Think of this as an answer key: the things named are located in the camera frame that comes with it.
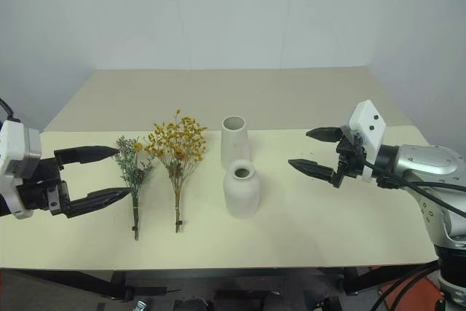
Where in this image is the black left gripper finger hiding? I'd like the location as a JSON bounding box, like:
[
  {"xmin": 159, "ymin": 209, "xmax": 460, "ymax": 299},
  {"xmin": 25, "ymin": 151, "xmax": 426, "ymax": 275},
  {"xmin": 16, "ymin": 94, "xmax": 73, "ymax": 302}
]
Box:
[
  {"xmin": 54, "ymin": 145, "xmax": 122, "ymax": 173},
  {"xmin": 66, "ymin": 187, "xmax": 133, "ymax": 219}
]

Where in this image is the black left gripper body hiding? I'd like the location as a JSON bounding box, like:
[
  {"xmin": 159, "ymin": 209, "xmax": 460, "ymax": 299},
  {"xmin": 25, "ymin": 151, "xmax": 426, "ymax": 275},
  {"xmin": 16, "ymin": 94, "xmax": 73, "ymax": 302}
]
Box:
[{"xmin": 17, "ymin": 157, "xmax": 71, "ymax": 218}]

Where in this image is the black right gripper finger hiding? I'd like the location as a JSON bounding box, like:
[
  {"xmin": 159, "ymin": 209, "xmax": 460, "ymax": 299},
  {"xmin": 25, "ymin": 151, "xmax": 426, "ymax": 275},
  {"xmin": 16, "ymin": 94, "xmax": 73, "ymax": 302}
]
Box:
[
  {"xmin": 288, "ymin": 158, "xmax": 339, "ymax": 186},
  {"xmin": 306, "ymin": 126, "xmax": 346, "ymax": 143}
]

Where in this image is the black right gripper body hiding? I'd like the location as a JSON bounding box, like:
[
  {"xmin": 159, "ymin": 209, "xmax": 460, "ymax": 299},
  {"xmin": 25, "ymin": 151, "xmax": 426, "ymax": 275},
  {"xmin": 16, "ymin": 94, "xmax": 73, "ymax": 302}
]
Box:
[{"xmin": 332, "ymin": 134, "xmax": 368, "ymax": 190}]

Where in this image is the round bottle-shaped white vase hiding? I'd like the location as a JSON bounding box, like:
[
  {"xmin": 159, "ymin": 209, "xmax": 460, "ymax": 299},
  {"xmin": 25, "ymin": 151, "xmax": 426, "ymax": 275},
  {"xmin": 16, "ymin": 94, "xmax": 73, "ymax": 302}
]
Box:
[{"xmin": 222, "ymin": 160, "xmax": 261, "ymax": 220}]

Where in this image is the tall tapered white vase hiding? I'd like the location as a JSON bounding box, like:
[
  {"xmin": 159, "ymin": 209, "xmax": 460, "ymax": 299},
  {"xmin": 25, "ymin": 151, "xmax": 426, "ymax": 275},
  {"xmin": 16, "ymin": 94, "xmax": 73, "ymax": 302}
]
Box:
[{"xmin": 220, "ymin": 115, "xmax": 253, "ymax": 168}]

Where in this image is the green dried flower bunch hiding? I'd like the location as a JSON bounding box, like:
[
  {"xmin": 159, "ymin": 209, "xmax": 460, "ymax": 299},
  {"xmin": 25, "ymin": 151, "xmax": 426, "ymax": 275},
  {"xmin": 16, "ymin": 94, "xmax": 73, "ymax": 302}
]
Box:
[{"xmin": 114, "ymin": 135, "xmax": 156, "ymax": 243}]

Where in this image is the yellow dried flower bunch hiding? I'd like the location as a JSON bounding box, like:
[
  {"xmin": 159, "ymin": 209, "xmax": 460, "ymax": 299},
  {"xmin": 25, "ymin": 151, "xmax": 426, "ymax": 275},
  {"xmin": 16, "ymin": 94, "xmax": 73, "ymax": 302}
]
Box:
[{"xmin": 144, "ymin": 108, "xmax": 209, "ymax": 235}]

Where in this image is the red object under table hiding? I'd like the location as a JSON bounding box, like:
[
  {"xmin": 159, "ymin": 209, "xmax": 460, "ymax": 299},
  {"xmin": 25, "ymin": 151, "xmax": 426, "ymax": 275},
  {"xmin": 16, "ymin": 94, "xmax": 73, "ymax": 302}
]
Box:
[{"xmin": 377, "ymin": 273, "xmax": 442, "ymax": 311}]

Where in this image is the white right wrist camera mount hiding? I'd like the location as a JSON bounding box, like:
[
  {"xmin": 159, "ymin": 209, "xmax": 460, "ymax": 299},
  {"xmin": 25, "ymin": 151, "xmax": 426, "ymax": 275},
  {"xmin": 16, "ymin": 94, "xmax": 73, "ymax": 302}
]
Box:
[{"xmin": 339, "ymin": 99, "xmax": 387, "ymax": 184}]

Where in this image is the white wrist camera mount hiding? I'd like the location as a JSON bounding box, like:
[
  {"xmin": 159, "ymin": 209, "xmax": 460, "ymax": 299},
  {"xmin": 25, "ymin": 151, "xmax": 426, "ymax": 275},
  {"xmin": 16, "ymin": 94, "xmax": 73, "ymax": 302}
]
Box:
[
  {"xmin": 339, "ymin": 99, "xmax": 387, "ymax": 184},
  {"xmin": 0, "ymin": 119, "xmax": 43, "ymax": 221}
]

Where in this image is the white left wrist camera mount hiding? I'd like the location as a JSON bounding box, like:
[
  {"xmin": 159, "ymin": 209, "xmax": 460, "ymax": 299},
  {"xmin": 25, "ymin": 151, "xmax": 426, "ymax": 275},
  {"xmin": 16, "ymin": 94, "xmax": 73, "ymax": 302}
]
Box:
[{"xmin": 0, "ymin": 119, "xmax": 43, "ymax": 221}]

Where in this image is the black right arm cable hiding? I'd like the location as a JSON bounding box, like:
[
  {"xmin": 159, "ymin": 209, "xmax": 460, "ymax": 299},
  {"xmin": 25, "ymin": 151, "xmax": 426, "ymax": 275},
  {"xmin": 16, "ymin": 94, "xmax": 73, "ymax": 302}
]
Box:
[{"xmin": 358, "ymin": 156, "xmax": 466, "ymax": 218}]

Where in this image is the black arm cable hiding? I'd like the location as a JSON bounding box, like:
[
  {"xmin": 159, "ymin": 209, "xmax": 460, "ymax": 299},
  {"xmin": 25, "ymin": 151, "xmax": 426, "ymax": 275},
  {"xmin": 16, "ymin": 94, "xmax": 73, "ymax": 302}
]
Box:
[
  {"xmin": 0, "ymin": 97, "xmax": 20, "ymax": 123},
  {"xmin": 358, "ymin": 156, "xmax": 466, "ymax": 218}
]

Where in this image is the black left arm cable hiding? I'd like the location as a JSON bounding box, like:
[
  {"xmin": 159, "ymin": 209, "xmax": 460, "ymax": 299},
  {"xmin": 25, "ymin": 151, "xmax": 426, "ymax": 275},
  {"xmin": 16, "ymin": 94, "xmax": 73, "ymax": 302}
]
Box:
[{"xmin": 0, "ymin": 97, "xmax": 20, "ymax": 123}]

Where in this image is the black metal table frame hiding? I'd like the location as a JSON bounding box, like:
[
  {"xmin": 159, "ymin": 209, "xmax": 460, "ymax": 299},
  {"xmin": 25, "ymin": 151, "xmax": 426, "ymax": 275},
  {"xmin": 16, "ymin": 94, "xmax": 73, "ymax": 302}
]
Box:
[{"xmin": 0, "ymin": 267, "xmax": 441, "ymax": 311}]

